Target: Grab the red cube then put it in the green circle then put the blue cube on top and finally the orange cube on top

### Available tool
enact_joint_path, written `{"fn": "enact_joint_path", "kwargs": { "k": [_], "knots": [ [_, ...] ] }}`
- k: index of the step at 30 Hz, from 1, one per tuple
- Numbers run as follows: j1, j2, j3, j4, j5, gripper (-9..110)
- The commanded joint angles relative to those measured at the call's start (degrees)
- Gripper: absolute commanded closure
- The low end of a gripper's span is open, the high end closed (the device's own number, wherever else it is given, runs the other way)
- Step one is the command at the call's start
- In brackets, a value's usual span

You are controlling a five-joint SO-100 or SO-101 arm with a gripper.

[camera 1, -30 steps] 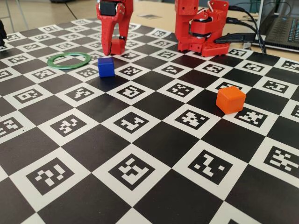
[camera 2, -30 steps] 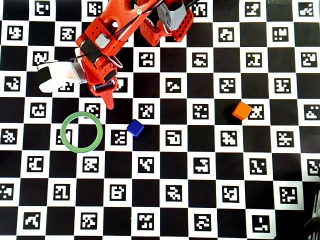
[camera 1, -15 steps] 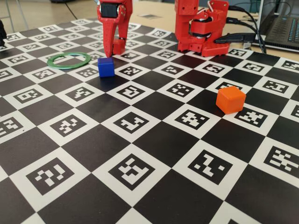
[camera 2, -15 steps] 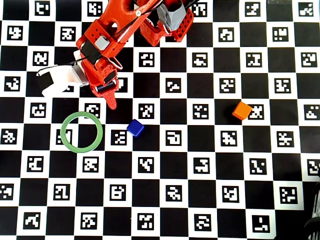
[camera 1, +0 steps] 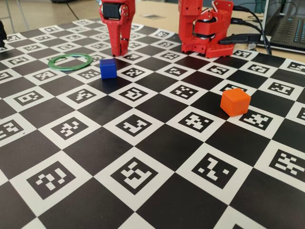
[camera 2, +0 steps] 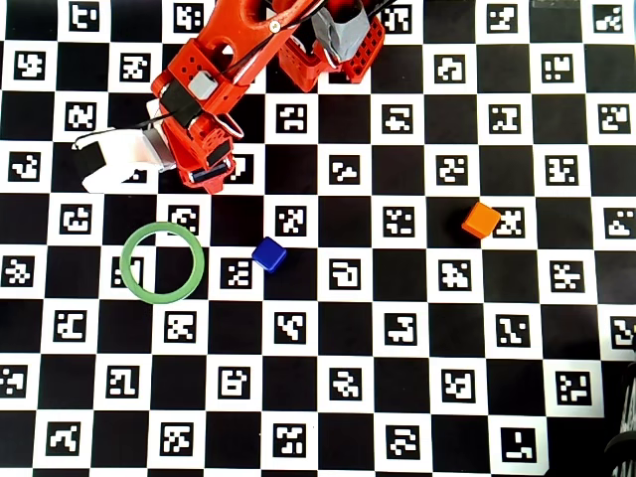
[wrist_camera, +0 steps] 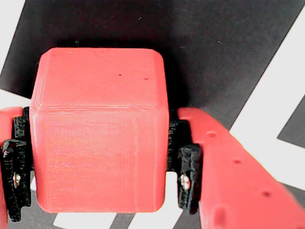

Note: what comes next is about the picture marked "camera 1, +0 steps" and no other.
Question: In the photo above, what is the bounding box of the orange cube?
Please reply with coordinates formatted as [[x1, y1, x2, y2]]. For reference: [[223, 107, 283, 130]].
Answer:
[[220, 87, 252, 117]]

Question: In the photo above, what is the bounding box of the red perforated robot base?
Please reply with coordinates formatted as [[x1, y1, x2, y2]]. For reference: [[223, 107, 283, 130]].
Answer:
[[181, 35, 234, 59]]

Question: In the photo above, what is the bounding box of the red printed gripper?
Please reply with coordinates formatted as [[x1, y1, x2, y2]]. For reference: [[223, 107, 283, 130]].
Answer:
[[99, 0, 136, 57]]

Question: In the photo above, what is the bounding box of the black bulky object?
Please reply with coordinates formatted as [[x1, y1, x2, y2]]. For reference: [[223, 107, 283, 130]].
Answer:
[[0, 20, 8, 47]]

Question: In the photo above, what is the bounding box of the black usb cable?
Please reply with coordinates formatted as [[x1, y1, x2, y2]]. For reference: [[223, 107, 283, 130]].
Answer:
[[232, 6, 273, 55], [231, 18, 269, 48]]

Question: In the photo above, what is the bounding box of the black power plug cable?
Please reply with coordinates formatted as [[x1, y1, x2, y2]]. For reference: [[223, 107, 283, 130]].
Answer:
[[218, 33, 272, 46]]

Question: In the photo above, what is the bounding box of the green flat ring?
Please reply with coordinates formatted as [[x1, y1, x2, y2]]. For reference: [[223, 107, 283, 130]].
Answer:
[[47, 53, 93, 72]]

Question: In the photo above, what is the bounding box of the open dark laptop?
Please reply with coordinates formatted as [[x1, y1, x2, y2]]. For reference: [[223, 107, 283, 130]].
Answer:
[[263, 0, 305, 52]]

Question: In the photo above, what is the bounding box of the blue cube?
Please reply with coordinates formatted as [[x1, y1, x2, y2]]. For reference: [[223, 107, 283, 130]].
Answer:
[[99, 58, 118, 80]]

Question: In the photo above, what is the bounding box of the black white marker checkerboard mat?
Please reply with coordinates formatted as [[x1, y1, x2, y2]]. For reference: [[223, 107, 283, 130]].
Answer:
[[0, 18, 305, 229]]

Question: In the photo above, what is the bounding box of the small printed marker sheet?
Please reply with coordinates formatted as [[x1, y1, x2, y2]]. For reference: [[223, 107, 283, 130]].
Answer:
[[140, 13, 164, 20]]

